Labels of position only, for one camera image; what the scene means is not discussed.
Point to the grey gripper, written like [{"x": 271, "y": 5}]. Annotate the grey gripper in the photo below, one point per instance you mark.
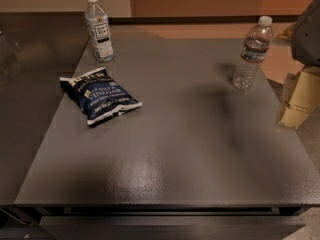
[{"x": 307, "y": 39}]

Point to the clear water bottle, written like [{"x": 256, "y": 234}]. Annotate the clear water bottle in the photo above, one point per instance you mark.
[{"x": 253, "y": 53}]

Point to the blue label plastic bottle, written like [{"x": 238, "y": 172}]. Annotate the blue label plastic bottle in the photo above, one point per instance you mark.
[{"x": 98, "y": 28}]

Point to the blue chip bag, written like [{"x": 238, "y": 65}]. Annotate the blue chip bag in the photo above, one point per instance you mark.
[{"x": 98, "y": 96}]

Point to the dark drawer front below table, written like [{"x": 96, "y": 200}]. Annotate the dark drawer front below table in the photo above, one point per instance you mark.
[{"x": 171, "y": 227}]

